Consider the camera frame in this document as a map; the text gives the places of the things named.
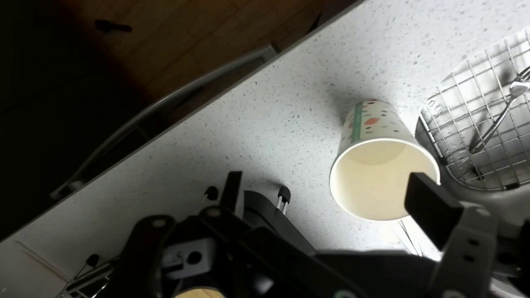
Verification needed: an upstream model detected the wire sink rack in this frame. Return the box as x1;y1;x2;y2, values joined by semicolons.
420;28;530;192

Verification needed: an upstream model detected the wooden drawer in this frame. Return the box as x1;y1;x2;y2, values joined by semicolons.
0;0;366;243

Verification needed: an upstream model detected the grey drawer handle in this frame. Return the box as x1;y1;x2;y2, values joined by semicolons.
50;44;278;202

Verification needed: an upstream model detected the patterned paper cup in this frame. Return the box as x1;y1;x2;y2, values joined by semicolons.
329;99;442;222

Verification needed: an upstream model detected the dark drawer handle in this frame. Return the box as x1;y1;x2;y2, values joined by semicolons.
94;19;133;34

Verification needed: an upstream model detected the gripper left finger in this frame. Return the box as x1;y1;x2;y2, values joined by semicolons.
111;171;366;298

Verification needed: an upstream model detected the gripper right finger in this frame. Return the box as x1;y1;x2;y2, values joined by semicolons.
403;172;530;298

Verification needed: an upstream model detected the silver fork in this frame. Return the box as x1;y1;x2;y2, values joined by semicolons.
468;66;530;154

